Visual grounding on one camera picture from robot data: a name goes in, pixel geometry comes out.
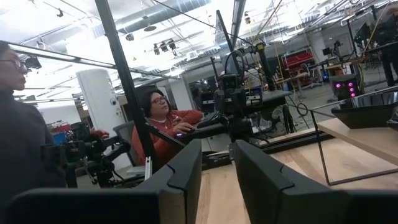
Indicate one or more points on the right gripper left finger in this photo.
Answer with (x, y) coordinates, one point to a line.
(183, 174)

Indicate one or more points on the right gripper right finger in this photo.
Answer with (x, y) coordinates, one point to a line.
(273, 193)

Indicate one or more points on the stack of black trays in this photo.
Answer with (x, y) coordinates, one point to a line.
(363, 115)

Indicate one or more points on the black background robot arm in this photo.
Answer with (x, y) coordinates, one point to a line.
(90, 155)

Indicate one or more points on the person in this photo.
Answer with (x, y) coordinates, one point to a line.
(21, 140)
(164, 130)

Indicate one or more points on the black keyboard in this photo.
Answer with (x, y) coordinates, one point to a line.
(209, 119)

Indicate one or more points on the grey office chair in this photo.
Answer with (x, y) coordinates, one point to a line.
(126, 137)

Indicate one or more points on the small wooden shelf black legs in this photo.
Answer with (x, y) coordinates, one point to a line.
(367, 140)

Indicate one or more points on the white pillar with sensors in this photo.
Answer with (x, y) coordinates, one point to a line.
(99, 99)

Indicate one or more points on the black computer tower pink lights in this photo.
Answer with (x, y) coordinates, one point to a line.
(345, 87)

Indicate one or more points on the black ceiling spotlight cluster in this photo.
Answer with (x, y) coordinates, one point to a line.
(164, 46)

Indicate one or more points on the red storage rack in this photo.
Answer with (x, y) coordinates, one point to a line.
(298, 60)

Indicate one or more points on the black aluminium table frame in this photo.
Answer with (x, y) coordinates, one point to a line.
(124, 77)

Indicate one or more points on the silver ventilation duct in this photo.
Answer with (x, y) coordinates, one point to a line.
(155, 15)

